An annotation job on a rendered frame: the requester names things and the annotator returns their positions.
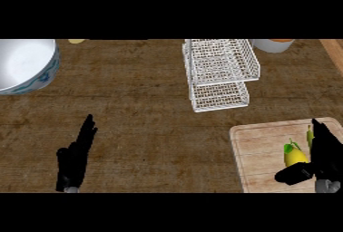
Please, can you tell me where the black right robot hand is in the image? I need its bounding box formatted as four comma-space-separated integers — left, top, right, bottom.
273, 118, 343, 187

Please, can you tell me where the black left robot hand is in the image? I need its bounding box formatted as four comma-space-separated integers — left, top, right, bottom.
54, 113, 98, 193

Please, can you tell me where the yellow lemon with green leaf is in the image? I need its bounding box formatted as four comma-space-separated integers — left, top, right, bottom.
282, 138, 308, 168

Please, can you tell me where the pale wooden cutting board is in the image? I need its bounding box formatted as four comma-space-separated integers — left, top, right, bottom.
227, 116, 343, 194

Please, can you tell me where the pale wooden board edge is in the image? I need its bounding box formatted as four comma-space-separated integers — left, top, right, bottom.
319, 39, 343, 76

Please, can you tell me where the thin green yellow vegetable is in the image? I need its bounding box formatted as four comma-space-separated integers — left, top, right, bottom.
305, 125, 314, 150

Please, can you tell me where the white bowl with blue pattern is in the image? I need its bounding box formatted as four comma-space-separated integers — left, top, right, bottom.
0, 39, 61, 96

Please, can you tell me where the white cup with orange contents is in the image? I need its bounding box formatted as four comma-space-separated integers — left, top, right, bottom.
249, 39, 295, 54

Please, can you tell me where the white wire tiered basket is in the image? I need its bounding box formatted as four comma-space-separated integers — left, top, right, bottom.
180, 39, 263, 113

